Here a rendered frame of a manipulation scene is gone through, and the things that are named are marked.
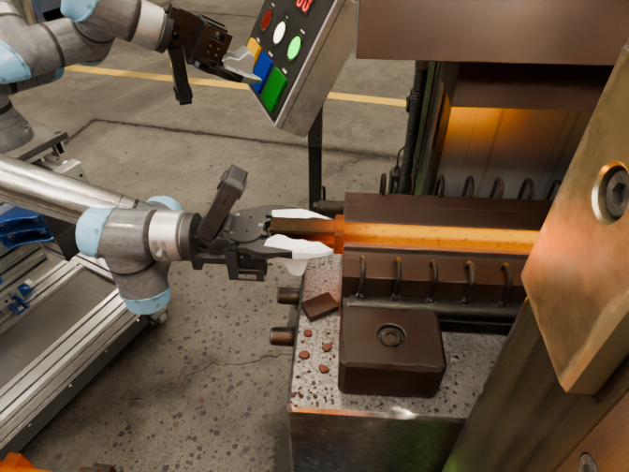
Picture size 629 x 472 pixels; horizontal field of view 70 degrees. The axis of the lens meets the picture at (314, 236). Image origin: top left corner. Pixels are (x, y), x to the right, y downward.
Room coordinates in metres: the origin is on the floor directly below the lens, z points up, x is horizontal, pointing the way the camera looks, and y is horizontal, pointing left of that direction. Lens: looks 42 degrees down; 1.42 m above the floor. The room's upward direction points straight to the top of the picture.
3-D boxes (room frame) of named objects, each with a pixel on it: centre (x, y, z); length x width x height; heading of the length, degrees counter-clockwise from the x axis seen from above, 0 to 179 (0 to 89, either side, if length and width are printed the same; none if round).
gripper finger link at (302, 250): (0.44, 0.02, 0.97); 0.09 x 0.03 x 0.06; 73
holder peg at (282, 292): (0.47, 0.04, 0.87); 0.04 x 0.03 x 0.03; 86
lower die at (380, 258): (0.48, -0.25, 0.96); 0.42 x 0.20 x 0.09; 86
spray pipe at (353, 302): (0.37, -0.21, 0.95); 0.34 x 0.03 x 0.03; 86
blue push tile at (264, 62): (1.01, 0.12, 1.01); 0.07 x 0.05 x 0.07; 21
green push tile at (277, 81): (0.92, 0.08, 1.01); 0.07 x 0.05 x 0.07; 21
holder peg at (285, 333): (0.39, 0.04, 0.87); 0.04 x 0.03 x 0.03; 86
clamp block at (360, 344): (0.31, -0.09, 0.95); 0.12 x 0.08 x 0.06; 86
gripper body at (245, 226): (0.48, 0.12, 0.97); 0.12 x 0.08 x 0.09; 86
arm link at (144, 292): (0.51, 0.28, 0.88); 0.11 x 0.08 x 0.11; 1
